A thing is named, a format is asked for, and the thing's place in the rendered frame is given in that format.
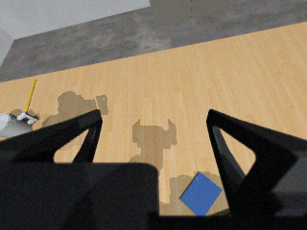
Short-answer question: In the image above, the dark grey mug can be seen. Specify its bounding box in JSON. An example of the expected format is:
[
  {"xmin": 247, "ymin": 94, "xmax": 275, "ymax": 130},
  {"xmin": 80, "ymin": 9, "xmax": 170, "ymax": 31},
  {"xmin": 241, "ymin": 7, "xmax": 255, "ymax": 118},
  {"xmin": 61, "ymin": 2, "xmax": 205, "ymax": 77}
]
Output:
[{"xmin": 0, "ymin": 112, "xmax": 37, "ymax": 138}]

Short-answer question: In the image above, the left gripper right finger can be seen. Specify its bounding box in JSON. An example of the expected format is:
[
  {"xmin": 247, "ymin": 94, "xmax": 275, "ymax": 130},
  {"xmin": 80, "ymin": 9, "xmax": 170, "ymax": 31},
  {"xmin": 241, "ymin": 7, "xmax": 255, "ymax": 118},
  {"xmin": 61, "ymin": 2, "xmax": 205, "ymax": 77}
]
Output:
[{"xmin": 206, "ymin": 109, "xmax": 307, "ymax": 216}]

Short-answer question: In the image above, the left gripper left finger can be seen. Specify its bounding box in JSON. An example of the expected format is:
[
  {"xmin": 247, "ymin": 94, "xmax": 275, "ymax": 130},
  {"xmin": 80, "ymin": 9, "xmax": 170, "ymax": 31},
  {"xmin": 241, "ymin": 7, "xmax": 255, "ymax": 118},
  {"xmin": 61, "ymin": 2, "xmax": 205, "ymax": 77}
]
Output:
[{"xmin": 0, "ymin": 109, "xmax": 103, "ymax": 162}]

